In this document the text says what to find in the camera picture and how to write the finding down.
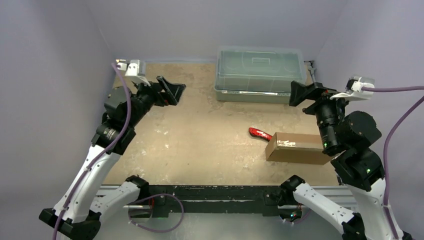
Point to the red utility knife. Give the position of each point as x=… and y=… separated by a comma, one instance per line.
x=257, y=133

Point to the brown cardboard express box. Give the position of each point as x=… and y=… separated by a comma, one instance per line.
x=296, y=148

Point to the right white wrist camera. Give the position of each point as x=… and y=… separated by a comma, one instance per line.
x=354, y=89

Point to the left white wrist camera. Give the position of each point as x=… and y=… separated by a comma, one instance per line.
x=134, y=70

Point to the clear plastic storage bin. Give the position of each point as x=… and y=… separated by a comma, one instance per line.
x=257, y=74

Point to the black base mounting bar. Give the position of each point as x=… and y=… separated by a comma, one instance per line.
x=267, y=200

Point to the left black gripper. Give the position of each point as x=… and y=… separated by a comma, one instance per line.
x=173, y=91

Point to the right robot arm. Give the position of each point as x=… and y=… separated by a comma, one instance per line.
x=347, y=139

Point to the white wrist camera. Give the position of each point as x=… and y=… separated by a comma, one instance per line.
x=134, y=70
x=354, y=89

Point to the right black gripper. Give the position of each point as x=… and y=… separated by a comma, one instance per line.
x=317, y=94

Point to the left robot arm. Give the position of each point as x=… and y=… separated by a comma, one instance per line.
x=80, y=213

